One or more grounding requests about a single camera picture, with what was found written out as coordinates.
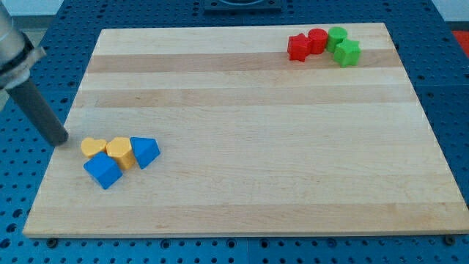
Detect red star block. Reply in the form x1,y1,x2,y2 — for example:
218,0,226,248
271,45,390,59
287,33,311,62

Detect yellow hexagon block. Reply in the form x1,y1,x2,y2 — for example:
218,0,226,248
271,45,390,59
106,137,136,169

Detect light wooden board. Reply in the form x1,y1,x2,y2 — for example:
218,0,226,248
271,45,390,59
23,23,468,238

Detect blue triangle block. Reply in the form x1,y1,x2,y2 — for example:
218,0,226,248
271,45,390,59
130,137,160,169

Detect blue cube block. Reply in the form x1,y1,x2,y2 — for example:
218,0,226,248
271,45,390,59
84,152,122,189

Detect yellow heart block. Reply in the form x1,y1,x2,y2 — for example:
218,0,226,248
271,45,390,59
81,137,107,158

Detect green star block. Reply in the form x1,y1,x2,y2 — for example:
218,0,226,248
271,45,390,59
333,39,361,67

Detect red cylinder block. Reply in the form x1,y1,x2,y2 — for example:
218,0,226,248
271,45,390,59
308,28,328,54

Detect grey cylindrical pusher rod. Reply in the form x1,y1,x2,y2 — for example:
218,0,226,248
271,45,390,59
7,79,69,147

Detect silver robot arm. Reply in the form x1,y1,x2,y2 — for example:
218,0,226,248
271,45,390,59
1,3,48,111

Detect green cylinder block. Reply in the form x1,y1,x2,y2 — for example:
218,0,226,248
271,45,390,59
325,26,347,53

